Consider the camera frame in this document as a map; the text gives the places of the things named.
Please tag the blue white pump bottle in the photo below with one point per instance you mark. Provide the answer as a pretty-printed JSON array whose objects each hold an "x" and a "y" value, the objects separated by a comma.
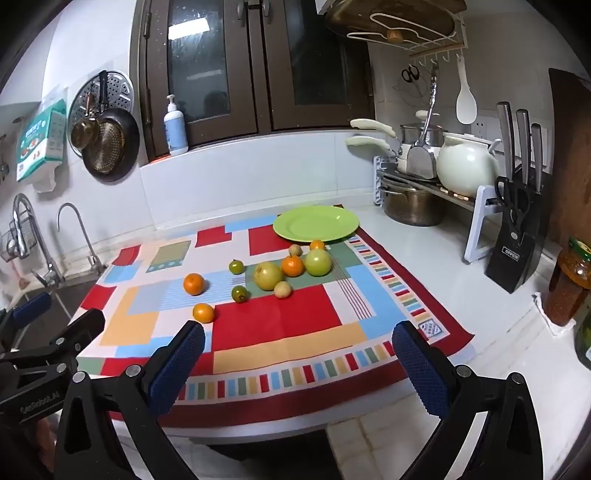
[{"x": 175, "y": 134}]

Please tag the perforated steel steamer plate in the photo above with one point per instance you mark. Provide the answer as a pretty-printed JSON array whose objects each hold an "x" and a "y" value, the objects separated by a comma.
[{"x": 119, "y": 86}]

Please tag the cream saucepan with glass lid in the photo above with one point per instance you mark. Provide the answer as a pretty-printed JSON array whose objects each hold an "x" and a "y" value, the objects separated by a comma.
[{"x": 369, "y": 123}]

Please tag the stainless steel pot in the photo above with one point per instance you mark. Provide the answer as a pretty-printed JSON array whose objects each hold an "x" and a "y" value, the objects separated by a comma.
[{"x": 411, "y": 205}]

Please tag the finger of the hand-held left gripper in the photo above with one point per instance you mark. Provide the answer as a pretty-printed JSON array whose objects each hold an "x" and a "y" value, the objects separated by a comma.
[
  {"x": 32, "y": 307},
  {"x": 85, "y": 325}
]

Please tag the steel spatula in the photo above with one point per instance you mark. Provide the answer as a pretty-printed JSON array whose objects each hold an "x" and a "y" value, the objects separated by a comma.
[{"x": 421, "y": 161}]

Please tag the black frying pan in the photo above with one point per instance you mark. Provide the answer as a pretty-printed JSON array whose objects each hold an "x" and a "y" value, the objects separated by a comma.
[{"x": 133, "y": 136}]

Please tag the small yellowish round fruit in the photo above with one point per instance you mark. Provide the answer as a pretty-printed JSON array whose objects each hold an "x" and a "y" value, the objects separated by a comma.
[
  {"x": 282, "y": 289},
  {"x": 295, "y": 250}
]

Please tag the large yellow-green pear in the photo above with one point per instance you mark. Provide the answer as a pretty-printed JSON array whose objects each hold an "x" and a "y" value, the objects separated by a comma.
[{"x": 318, "y": 262}]

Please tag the colourful patchwork tablecloth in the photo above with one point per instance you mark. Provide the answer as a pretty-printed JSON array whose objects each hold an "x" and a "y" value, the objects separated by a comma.
[{"x": 277, "y": 323}]

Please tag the white wall socket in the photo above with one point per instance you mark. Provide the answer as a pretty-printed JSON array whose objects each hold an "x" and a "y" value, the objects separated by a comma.
[{"x": 487, "y": 128}]

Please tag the chrome sink faucet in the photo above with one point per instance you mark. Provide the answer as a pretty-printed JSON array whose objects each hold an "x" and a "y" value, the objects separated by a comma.
[{"x": 23, "y": 217}]

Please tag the glass jar with green lid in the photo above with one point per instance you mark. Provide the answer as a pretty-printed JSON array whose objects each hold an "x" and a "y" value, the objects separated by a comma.
[{"x": 565, "y": 286}]

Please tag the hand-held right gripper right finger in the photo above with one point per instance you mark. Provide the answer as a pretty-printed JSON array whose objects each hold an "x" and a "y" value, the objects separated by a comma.
[{"x": 422, "y": 369}]

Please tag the brass mesh strainer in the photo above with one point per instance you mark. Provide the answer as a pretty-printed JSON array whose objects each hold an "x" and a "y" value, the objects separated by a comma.
[{"x": 110, "y": 145}]

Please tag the small brass ladle pot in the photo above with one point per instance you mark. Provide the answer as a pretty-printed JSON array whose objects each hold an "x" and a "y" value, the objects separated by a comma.
[{"x": 83, "y": 133}]

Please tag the dark wooden cutting board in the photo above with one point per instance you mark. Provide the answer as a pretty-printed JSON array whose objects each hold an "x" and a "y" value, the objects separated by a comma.
[{"x": 570, "y": 161}]

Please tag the black kitchen scissors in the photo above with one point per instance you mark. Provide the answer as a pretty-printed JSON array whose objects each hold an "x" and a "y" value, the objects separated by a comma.
[{"x": 510, "y": 196}]

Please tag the wooden bead trivet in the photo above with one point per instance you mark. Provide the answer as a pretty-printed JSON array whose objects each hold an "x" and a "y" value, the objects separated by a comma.
[{"x": 457, "y": 194}]

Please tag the orange mandarin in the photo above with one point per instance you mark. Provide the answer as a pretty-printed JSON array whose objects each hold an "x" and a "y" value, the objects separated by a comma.
[
  {"x": 194, "y": 284},
  {"x": 292, "y": 266},
  {"x": 317, "y": 245},
  {"x": 203, "y": 313}
]

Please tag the small green mandarin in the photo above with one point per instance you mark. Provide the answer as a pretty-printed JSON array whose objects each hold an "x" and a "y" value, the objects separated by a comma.
[
  {"x": 237, "y": 266},
  {"x": 239, "y": 293}
]

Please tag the black hanging scissors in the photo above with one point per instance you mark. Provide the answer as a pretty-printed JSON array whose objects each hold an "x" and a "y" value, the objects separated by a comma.
[{"x": 410, "y": 74}]

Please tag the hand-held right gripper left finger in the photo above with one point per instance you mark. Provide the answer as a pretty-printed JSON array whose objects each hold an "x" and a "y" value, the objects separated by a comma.
[{"x": 178, "y": 364}]

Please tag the black knife block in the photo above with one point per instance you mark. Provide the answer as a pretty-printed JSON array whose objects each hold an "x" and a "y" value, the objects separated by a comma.
[{"x": 512, "y": 258}]

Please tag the teal white wall box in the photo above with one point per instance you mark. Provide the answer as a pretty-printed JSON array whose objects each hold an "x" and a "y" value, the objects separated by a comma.
[{"x": 41, "y": 138}]

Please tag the green glass bottle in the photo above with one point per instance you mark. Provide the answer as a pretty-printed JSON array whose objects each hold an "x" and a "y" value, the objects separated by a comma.
[{"x": 585, "y": 334}]

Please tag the white steel dish rack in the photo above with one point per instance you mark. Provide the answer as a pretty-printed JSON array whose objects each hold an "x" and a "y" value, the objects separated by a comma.
[{"x": 478, "y": 221}]

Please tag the white ceramic pot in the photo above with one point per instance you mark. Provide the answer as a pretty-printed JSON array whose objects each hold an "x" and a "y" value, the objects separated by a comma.
[{"x": 466, "y": 166}]

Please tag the white rice paddle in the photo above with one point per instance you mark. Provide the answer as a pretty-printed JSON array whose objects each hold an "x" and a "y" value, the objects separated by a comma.
[{"x": 466, "y": 108}]

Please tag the dark brown window frame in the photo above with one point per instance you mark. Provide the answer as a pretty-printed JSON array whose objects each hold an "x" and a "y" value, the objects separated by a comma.
[{"x": 261, "y": 69}]

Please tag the green apple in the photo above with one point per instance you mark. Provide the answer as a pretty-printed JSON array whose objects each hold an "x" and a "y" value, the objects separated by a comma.
[{"x": 268, "y": 275}]

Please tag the green plate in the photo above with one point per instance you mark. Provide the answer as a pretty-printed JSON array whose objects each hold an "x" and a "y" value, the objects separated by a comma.
[{"x": 318, "y": 221}]

